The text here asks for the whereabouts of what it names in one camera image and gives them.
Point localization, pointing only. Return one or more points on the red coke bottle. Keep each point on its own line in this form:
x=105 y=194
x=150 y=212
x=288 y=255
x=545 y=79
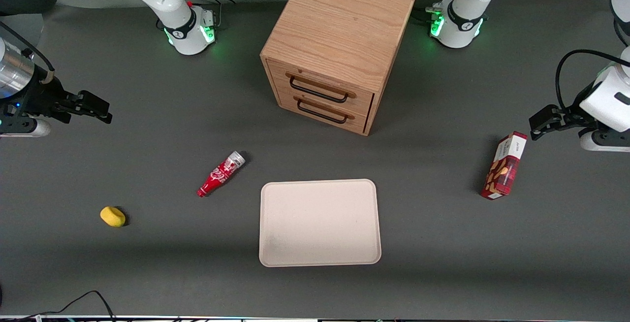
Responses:
x=219 y=174

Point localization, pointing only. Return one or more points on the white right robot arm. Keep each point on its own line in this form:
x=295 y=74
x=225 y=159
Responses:
x=183 y=25

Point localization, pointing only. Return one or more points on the yellow lemon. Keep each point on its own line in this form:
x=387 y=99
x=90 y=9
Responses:
x=112 y=216

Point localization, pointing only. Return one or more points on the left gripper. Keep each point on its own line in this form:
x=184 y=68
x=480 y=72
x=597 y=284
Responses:
x=569 y=116

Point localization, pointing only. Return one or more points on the wooden drawer front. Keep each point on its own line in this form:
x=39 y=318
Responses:
x=320 y=113
x=325 y=83

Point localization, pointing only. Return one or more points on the red snack box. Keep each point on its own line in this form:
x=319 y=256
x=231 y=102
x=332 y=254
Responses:
x=505 y=166

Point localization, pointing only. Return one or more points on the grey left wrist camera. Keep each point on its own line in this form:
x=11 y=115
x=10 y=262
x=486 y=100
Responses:
x=607 y=141

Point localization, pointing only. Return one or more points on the beige rectangular tray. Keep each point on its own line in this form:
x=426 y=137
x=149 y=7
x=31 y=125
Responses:
x=320 y=222

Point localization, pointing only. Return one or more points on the wooden drawer cabinet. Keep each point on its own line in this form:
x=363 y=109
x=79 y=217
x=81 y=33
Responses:
x=344 y=26

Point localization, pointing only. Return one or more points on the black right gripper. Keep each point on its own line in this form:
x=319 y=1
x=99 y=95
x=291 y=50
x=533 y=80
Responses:
x=43 y=96

